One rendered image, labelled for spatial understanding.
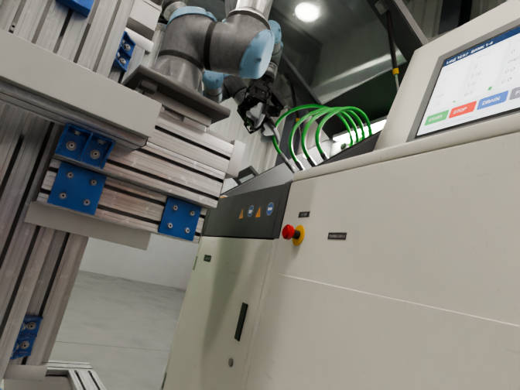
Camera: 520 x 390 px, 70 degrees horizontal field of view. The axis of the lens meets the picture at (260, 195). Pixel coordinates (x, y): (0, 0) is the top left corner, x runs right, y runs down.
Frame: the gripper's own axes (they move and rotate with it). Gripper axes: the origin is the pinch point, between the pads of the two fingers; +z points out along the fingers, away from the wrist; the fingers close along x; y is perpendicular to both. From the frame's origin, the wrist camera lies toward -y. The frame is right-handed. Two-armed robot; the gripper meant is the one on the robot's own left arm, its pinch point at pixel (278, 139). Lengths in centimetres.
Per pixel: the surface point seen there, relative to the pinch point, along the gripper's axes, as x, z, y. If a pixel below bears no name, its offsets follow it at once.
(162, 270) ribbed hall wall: -676, -104, 30
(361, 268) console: 61, 52, 34
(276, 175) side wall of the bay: -31.7, 3.7, -5.9
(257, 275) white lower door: 21, 42, 41
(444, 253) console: 77, 56, 30
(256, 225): 16.4, 28.3, 31.9
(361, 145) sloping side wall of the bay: 31.1, 24.9, -6.2
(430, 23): -291, -182, -529
